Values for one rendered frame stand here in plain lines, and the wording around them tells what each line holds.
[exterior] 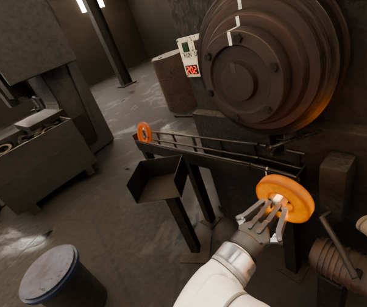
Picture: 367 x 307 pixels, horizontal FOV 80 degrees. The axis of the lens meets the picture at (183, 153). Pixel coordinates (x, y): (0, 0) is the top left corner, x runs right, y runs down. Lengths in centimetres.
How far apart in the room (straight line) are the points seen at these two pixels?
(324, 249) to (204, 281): 54
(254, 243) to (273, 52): 46
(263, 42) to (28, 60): 268
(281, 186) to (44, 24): 296
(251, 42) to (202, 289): 58
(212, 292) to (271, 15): 64
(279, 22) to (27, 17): 278
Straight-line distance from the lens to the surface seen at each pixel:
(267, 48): 63
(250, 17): 69
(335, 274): 96
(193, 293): 52
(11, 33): 306
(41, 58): 307
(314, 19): 67
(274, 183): 63
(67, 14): 1119
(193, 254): 162
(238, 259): 53
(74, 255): 149
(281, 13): 67
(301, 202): 63
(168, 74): 359
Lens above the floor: 133
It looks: 31 degrees down
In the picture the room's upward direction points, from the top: 20 degrees counter-clockwise
